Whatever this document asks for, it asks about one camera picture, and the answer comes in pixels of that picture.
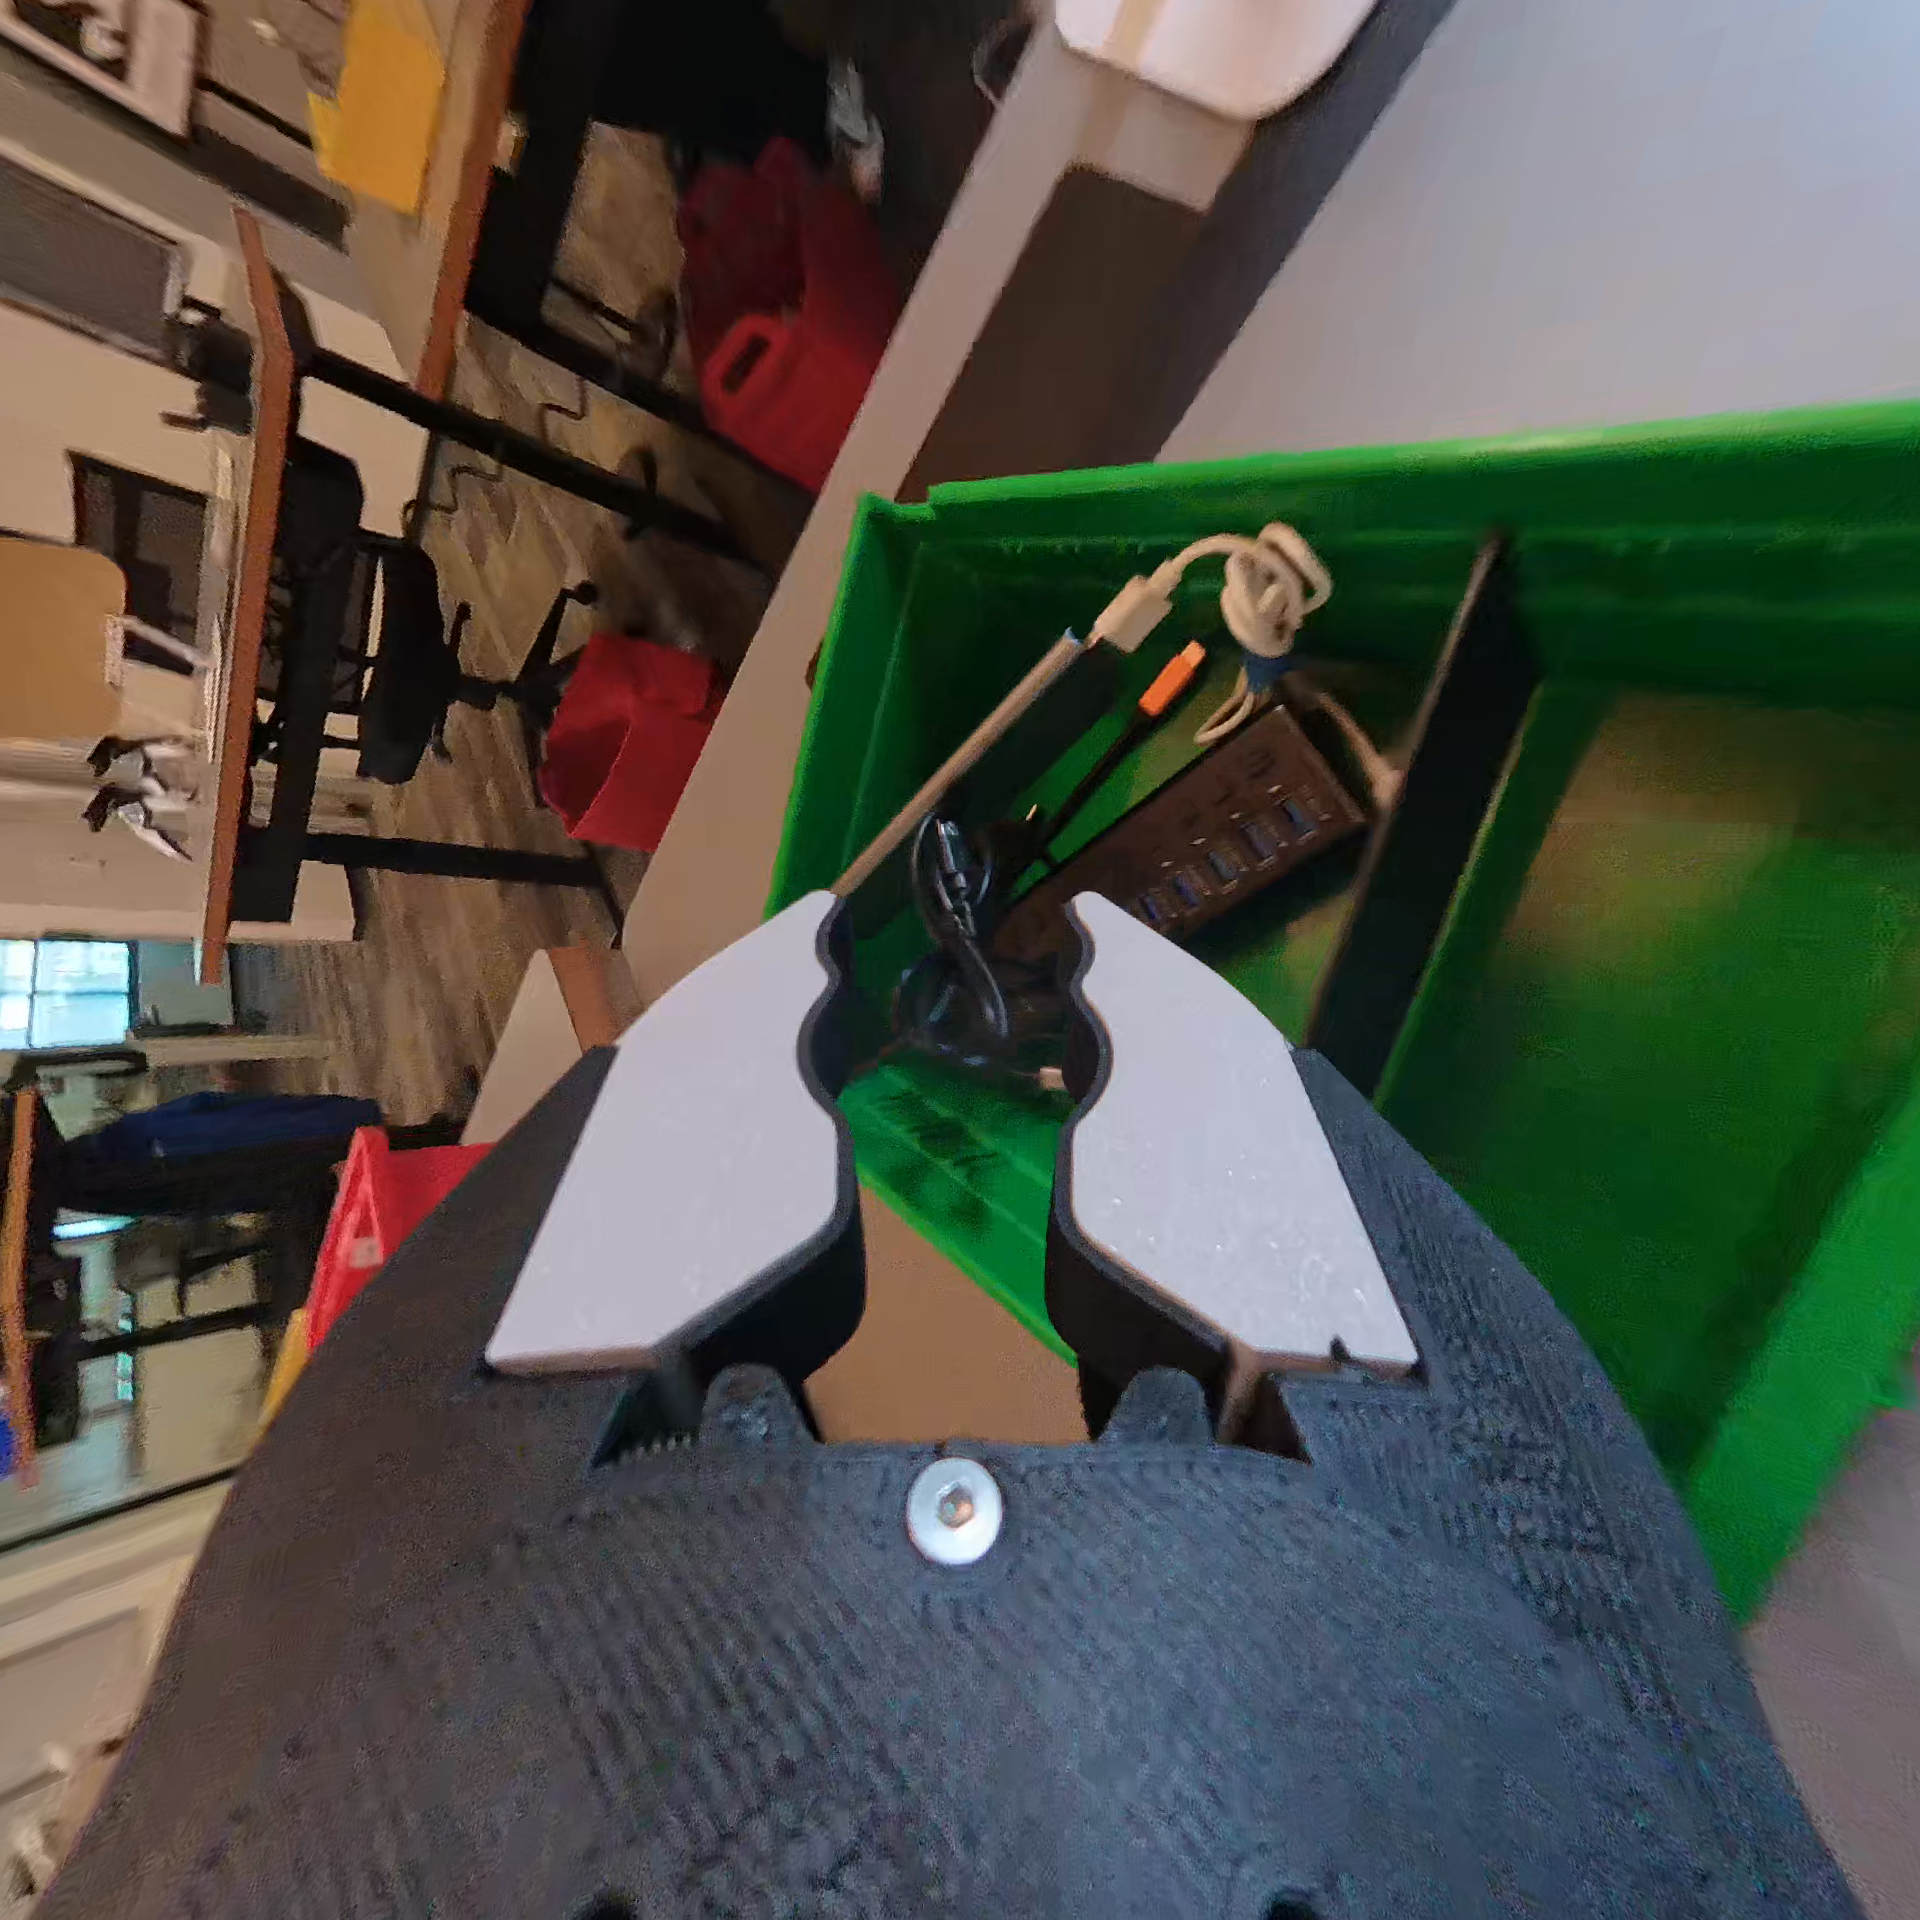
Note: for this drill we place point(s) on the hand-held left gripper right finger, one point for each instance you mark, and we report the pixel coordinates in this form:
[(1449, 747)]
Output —
[(1214, 1201)]

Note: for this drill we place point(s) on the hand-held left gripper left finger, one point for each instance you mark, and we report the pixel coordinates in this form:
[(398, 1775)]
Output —
[(674, 1201)]

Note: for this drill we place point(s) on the long black usb hub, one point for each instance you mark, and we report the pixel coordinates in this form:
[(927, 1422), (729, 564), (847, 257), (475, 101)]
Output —
[(1245, 809)]

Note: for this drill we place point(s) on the green plastic bin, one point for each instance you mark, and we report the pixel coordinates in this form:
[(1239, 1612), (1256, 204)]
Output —
[(1650, 1049), (1425, 839)]

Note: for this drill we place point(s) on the slim grey usb hub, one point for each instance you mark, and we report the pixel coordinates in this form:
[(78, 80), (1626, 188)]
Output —
[(975, 751)]

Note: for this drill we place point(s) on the red ribbed crate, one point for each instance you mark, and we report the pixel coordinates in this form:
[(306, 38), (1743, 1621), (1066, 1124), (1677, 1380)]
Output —
[(375, 1215)]

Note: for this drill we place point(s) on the green plastic bin, black divider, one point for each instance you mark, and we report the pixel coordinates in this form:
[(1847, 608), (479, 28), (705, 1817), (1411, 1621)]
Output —
[(1425, 839)]

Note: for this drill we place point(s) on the dark blue jacket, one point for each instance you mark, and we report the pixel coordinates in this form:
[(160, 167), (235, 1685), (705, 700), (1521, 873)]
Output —
[(211, 1148)]

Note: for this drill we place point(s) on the black office chair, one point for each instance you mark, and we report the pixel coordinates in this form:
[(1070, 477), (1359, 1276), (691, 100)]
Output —
[(405, 661)]

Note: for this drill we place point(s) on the window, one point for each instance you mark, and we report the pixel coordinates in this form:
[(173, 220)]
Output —
[(67, 990)]

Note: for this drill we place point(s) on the silver metal tools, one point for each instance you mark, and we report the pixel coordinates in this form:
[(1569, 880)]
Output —
[(142, 797)]

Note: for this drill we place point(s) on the wooden desk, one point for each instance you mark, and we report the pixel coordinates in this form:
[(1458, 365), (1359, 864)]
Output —
[(254, 524), (474, 195)]

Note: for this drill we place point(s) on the black monitor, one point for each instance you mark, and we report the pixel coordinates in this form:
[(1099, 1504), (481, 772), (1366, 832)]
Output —
[(142, 533)]

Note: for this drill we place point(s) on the yellow folder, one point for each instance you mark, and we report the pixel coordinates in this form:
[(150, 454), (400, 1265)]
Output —
[(375, 105)]

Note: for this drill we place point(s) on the white board stand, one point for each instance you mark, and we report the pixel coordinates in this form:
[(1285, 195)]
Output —
[(1200, 44)]

